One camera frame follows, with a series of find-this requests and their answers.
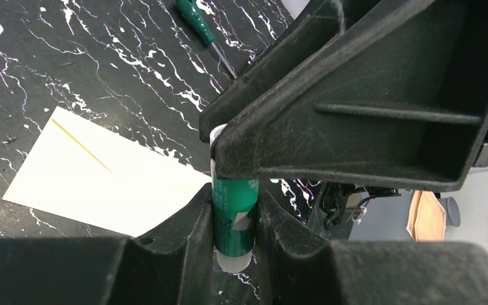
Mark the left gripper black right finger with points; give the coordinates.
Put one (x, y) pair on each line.
(297, 266)

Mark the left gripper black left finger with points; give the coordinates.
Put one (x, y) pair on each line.
(170, 264)

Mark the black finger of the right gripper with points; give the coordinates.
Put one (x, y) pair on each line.
(317, 24)
(399, 100)

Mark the green white glue stick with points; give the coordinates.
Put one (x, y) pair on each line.
(234, 220)

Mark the cream paper envelope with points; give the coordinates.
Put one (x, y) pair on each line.
(84, 172)

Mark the green handled screwdriver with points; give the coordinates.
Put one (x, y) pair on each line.
(194, 17)

